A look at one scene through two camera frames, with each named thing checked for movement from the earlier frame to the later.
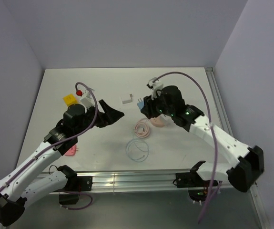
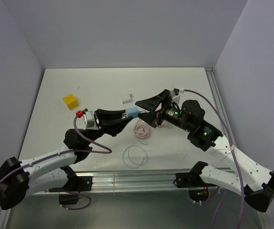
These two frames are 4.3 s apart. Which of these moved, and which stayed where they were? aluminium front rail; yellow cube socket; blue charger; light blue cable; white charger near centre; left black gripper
Moved: light blue cable; blue charger; left black gripper
Stayed: white charger near centre; yellow cube socket; aluminium front rail
